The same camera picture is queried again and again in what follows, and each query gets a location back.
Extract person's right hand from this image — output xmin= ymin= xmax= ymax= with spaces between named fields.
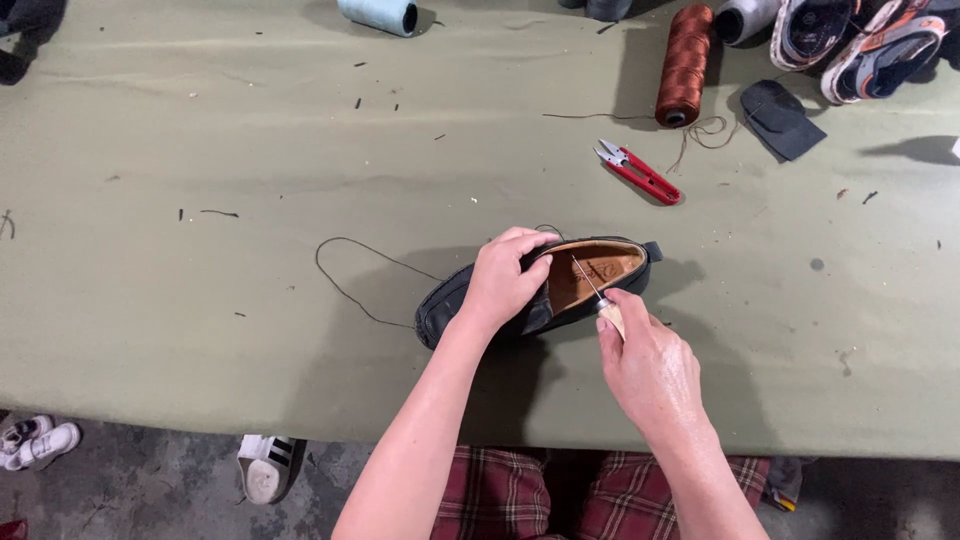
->
xmin=595 ymin=288 xmax=709 ymax=435

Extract person's left hand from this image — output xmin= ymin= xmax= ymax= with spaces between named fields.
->
xmin=464 ymin=226 xmax=561 ymax=332

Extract black leather loafer shoe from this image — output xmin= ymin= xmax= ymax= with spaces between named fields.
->
xmin=414 ymin=236 xmax=665 ymax=351

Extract wooden handled sewing awl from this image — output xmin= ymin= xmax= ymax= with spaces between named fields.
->
xmin=571 ymin=255 xmax=627 ymax=342

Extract red plaid trousers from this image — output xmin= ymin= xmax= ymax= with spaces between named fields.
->
xmin=429 ymin=445 xmax=772 ymax=540

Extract dark sewing thread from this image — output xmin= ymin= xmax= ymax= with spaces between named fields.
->
xmin=315 ymin=223 xmax=565 ymax=330

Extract red thread snips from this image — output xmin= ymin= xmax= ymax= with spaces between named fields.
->
xmin=593 ymin=138 xmax=682 ymax=207

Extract loose brown thread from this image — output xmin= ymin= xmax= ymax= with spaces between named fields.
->
xmin=541 ymin=111 xmax=745 ymax=175

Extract olive green table cloth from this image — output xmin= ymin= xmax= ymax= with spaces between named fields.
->
xmin=0 ymin=0 xmax=960 ymax=462

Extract dark fabric insole piece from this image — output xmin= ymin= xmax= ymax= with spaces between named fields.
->
xmin=740 ymin=79 xmax=828 ymax=162

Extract brown thread spool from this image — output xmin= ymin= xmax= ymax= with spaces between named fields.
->
xmin=654 ymin=3 xmax=714 ymax=129

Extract light blue thread spool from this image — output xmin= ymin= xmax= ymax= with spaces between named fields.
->
xmin=336 ymin=0 xmax=420 ymax=38

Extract dark grey thread spool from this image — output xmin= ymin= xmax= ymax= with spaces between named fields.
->
xmin=558 ymin=0 xmax=635 ymax=23

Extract white black striped sneaker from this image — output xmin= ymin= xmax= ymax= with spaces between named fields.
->
xmin=237 ymin=434 xmax=298 ymax=506

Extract dark patterned sneaker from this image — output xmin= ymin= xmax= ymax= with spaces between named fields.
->
xmin=770 ymin=0 xmax=864 ymax=72

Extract orange and grey sneaker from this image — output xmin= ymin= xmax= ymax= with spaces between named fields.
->
xmin=819 ymin=0 xmax=949 ymax=105

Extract dark cloth bundle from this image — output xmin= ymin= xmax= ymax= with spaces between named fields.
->
xmin=0 ymin=0 xmax=69 ymax=86

